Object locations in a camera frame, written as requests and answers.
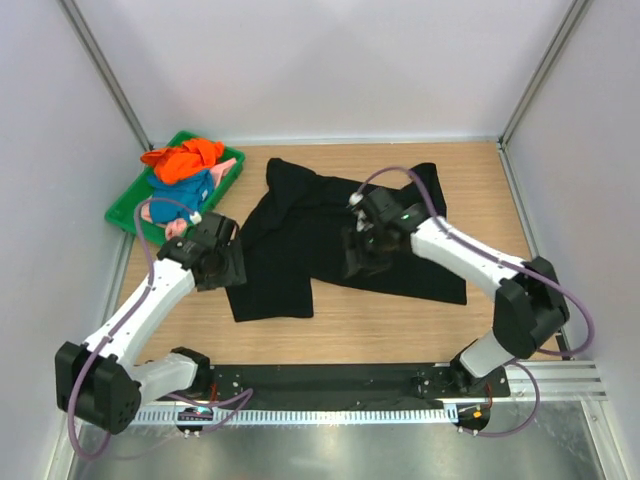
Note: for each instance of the black t shirt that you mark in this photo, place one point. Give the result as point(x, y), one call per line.
point(294, 235)

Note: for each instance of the right aluminium corner post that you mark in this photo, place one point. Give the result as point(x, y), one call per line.
point(569, 23)

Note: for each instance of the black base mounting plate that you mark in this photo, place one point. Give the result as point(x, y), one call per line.
point(306, 383)

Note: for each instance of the aluminium corner post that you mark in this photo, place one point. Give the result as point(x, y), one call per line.
point(569, 23)
point(82, 30)

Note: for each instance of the blue t shirt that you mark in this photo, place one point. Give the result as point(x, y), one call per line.
point(179, 200)

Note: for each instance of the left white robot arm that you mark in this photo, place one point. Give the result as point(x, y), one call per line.
point(98, 380)

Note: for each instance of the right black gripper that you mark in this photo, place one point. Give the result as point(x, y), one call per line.
point(353, 238)

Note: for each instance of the left aluminium corner post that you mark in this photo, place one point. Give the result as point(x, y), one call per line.
point(82, 30)

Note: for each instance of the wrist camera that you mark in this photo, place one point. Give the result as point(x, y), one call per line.
point(214, 231)
point(377, 208)

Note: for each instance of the green plastic tray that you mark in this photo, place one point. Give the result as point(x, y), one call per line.
point(125, 212)

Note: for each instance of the slotted grey cable duct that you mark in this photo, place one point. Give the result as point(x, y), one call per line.
point(183, 416)

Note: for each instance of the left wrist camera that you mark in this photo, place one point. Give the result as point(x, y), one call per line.
point(214, 231)

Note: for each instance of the pink t shirt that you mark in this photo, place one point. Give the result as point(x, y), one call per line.
point(179, 226)

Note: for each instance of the orange t shirt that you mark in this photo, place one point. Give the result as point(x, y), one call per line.
point(174, 164)

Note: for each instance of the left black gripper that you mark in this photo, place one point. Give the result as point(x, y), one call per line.
point(235, 273)

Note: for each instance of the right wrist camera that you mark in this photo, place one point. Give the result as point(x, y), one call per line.
point(377, 208)

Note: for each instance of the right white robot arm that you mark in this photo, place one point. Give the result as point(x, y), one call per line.
point(528, 310)

